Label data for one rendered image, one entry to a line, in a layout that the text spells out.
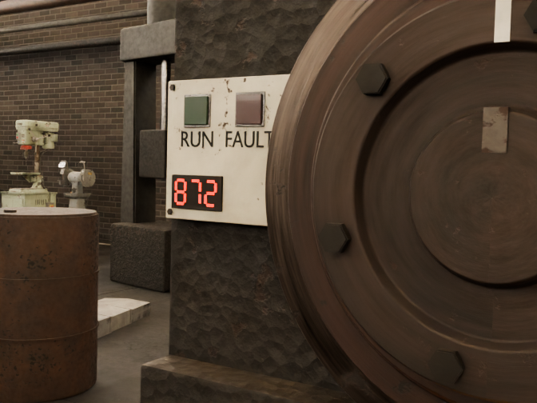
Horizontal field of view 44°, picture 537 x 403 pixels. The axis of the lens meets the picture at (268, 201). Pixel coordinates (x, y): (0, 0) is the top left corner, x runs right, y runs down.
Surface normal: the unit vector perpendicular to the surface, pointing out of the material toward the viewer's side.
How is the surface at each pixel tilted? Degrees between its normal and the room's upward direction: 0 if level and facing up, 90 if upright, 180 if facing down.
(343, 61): 90
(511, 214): 90
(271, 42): 90
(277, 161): 90
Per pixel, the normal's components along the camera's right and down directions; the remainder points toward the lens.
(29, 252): 0.16, 0.06
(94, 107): -0.52, 0.03
